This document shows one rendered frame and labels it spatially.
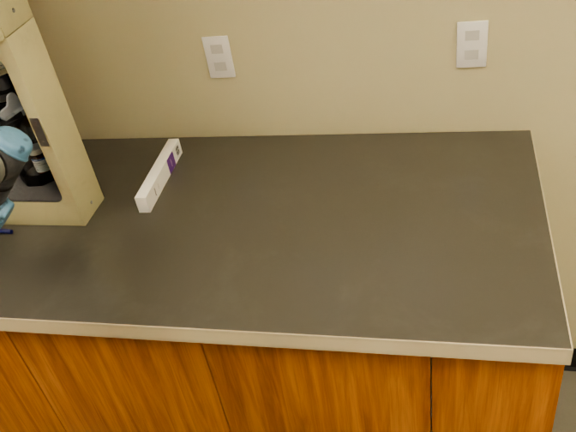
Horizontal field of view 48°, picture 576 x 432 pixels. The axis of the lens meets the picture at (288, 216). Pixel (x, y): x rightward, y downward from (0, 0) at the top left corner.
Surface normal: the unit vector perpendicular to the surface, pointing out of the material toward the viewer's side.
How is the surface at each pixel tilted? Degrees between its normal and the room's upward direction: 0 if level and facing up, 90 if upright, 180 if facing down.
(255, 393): 90
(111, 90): 90
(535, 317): 1
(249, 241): 0
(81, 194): 90
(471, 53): 90
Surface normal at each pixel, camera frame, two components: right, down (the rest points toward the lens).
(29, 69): 0.97, 0.01
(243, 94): -0.19, 0.62
